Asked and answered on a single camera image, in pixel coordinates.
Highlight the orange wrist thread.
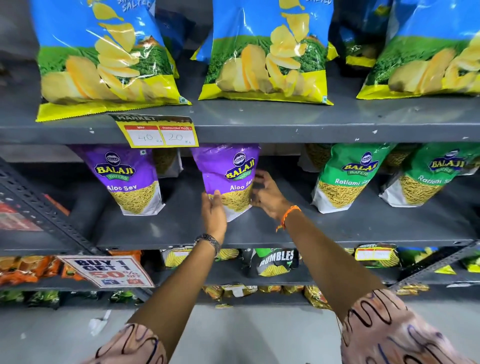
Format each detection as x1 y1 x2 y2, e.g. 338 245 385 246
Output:
275 205 302 233

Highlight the pink patterned right sleeve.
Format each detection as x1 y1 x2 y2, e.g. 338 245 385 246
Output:
339 289 477 364

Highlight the red snack packet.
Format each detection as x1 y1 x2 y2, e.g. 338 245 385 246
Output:
0 193 71 232

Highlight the dark beaded bracelet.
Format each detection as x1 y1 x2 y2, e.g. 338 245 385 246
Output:
194 233 223 258

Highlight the purple snack bag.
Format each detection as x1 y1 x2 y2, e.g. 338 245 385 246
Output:
71 145 166 216
190 143 261 223

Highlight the white promotion sign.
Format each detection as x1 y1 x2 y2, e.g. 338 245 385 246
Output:
56 255 155 289

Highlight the black chips bag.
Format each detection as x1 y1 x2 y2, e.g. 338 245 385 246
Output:
243 247 301 278

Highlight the blue potato chips bag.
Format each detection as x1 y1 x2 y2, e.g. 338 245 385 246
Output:
154 0 197 61
356 0 480 101
335 0 394 69
29 0 193 122
190 0 335 106

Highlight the row of orange snack packets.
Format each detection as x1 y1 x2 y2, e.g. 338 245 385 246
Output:
0 250 142 286

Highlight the pink patterned left sleeve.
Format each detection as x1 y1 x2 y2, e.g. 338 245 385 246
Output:
80 322 169 364

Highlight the row of green snack packets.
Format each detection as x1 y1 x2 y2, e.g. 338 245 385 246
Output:
0 289 139 310

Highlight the yellow green chips bag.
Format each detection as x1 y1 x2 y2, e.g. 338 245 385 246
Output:
397 246 457 276

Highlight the pink patterned sleeve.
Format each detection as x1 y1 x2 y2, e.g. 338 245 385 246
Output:
80 322 169 364
339 289 477 364

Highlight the white paper scrap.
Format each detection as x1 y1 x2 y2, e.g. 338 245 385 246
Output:
88 309 112 337

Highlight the grey metal shelf rack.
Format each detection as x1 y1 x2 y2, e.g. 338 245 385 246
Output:
0 0 480 306

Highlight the person's left hand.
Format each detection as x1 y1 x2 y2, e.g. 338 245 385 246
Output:
201 190 228 244

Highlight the person's right hand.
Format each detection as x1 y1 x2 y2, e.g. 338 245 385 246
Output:
250 170 298 226

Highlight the clear noodle snack bag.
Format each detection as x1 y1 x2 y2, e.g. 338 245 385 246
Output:
298 143 334 174
152 148 184 179

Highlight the green snack bag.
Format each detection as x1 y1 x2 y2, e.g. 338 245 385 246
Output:
310 143 397 214
379 143 480 208

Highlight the person's right forearm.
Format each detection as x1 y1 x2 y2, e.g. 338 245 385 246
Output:
282 210 387 321

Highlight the person's left forearm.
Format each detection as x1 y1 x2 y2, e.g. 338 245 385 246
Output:
127 240 223 357

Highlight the yellow price tag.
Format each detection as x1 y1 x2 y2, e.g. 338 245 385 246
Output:
109 113 200 149

